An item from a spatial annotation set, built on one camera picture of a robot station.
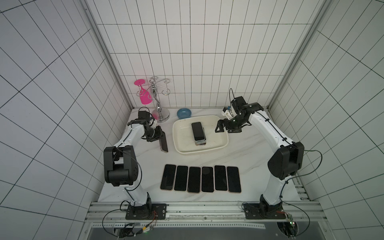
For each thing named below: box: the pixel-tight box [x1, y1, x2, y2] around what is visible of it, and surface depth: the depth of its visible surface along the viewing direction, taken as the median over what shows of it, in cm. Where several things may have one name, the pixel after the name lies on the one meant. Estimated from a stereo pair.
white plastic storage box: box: [172, 115, 229, 155], surface depth 102 cm
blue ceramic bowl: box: [177, 107, 192, 119], surface depth 116 cm
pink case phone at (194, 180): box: [187, 166, 201, 193], surface depth 85 cm
